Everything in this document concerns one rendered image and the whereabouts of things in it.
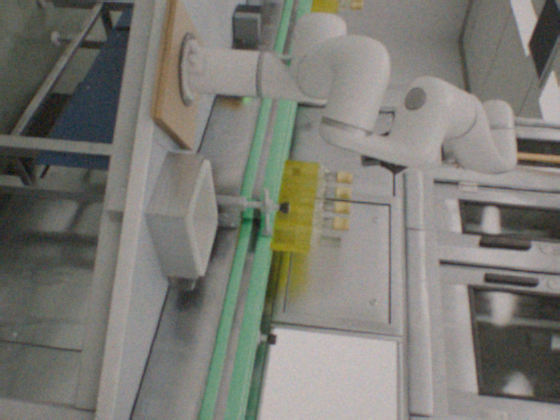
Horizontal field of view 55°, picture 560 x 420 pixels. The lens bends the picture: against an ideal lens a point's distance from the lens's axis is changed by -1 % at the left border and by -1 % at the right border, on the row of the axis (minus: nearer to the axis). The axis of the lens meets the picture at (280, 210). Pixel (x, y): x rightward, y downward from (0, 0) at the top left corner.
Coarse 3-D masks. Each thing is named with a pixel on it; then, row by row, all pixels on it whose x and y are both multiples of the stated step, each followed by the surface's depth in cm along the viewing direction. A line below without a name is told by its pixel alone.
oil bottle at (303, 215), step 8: (296, 208) 144; (304, 208) 144; (312, 208) 144; (280, 216) 143; (288, 216) 143; (296, 216) 143; (304, 216) 143; (312, 216) 143; (320, 216) 143; (304, 224) 142; (312, 224) 142; (320, 224) 142
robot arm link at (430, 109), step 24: (408, 96) 85; (432, 96) 83; (456, 96) 85; (408, 120) 84; (432, 120) 83; (456, 120) 87; (336, 144) 85; (360, 144) 84; (384, 144) 85; (408, 144) 84; (432, 144) 84
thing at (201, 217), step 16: (208, 176) 118; (192, 192) 109; (208, 192) 122; (192, 208) 105; (208, 208) 126; (192, 224) 106; (208, 224) 129; (192, 240) 109; (208, 240) 126; (208, 256) 124
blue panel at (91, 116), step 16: (128, 16) 186; (112, 32) 179; (128, 32) 179; (112, 48) 174; (96, 64) 168; (112, 64) 168; (96, 80) 163; (112, 80) 163; (80, 96) 158; (96, 96) 158; (112, 96) 158; (64, 112) 154; (80, 112) 154; (96, 112) 154; (112, 112) 154; (64, 128) 149; (80, 128) 149; (96, 128) 149; (112, 128) 149; (112, 144) 145; (48, 160) 141; (64, 160) 141; (80, 160) 141; (96, 160) 141
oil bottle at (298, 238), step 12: (240, 228) 141; (276, 228) 141; (288, 228) 141; (300, 228) 141; (312, 228) 141; (276, 240) 139; (288, 240) 139; (300, 240) 138; (312, 240) 138; (300, 252) 142; (312, 252) 141
